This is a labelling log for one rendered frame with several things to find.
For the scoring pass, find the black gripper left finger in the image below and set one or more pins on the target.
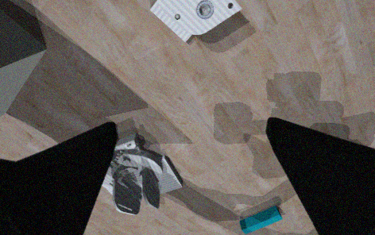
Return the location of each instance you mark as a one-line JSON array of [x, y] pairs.
[[53, 192]]

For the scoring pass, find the teal rectangular block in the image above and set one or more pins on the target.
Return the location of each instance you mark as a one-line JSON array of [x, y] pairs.
[[261, 220]]

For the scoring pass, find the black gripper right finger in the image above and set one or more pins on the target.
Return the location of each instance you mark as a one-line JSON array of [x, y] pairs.
[[334, 178]]

